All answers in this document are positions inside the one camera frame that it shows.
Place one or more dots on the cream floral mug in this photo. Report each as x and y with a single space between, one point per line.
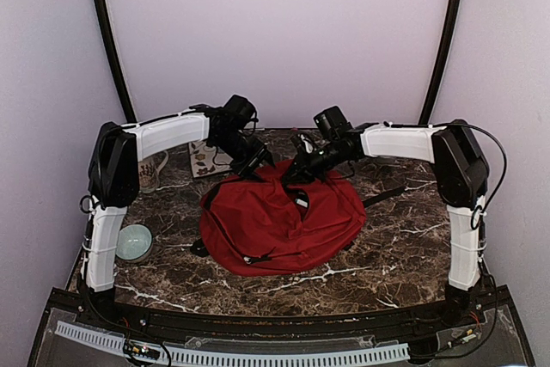
149 171

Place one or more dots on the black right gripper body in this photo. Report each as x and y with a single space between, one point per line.
315 166

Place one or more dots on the black curved table edge rail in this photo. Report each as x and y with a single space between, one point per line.
415 323

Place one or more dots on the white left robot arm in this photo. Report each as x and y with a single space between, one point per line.
113 170

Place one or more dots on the white slotted cable duct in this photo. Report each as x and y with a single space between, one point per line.
232 352

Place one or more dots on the teal capped white marker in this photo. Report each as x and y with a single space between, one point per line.
301 202

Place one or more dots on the red student backpack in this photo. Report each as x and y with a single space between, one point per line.
253 228

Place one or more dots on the floral ceramic trivet tile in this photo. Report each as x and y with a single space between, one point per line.
206 160

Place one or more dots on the green bowl front left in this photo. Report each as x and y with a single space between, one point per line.
134 244

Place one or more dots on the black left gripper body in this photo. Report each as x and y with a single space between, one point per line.
248 156

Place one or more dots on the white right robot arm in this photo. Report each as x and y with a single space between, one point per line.
461 172

